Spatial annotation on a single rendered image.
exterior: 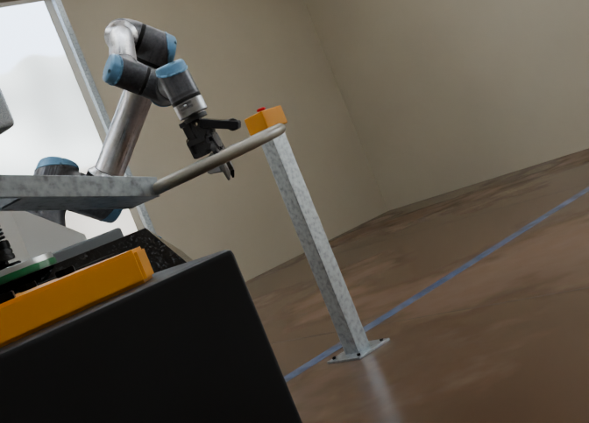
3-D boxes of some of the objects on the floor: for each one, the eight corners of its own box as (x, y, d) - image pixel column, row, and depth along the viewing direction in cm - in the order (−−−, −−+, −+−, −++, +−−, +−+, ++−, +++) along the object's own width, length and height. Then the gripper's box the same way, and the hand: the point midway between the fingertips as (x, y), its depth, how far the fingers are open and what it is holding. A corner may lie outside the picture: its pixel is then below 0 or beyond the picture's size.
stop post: (390, 339, 361) (293, 97, 357) (360, 359, 347) (259, 109, 344) (357, 344, 375) (264, 112, 372) (327, 363, 362) (230, 123, 359)
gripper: (185, 122, 259) (216, 185, 261) (173, 124, 247) (208, 191, 249) (209, 109, 257) (242, 172, 259) (200, 111, 245) (233, 178, 247)
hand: (231, 173), depth 253 cm, fingers closed on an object, 5 cm apart
